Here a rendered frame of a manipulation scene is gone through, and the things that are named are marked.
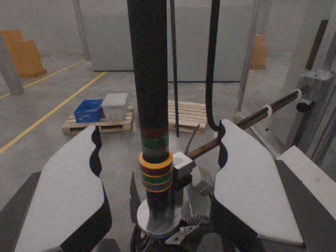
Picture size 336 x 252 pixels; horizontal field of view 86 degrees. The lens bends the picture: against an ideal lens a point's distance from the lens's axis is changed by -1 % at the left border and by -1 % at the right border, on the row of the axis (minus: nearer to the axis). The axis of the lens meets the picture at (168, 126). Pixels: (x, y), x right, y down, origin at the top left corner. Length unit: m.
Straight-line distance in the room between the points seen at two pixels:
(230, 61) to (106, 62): 4.56
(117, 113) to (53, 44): 11.60
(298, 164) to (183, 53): 5.32
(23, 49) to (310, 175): 8.38
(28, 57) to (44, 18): 6.43
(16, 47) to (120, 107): 5.87
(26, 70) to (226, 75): 7.08
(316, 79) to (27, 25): 15.12
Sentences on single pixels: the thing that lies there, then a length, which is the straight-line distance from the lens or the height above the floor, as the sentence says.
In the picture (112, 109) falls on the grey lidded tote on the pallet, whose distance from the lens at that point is 3.35.
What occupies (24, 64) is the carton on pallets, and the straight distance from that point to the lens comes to 8.60.
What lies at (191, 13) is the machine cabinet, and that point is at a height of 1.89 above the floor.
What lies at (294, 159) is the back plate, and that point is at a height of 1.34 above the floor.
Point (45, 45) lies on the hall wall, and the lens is 14.90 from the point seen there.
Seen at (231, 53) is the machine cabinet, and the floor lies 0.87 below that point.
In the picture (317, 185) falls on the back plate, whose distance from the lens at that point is 0.63.
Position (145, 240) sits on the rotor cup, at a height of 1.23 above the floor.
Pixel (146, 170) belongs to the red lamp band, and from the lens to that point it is 0.23.
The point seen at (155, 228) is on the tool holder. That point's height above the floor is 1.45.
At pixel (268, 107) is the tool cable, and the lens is 0.46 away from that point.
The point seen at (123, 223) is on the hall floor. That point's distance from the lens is 2.07.
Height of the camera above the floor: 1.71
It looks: 30 degrees down
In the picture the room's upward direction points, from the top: 1 degrees counter-clockwise
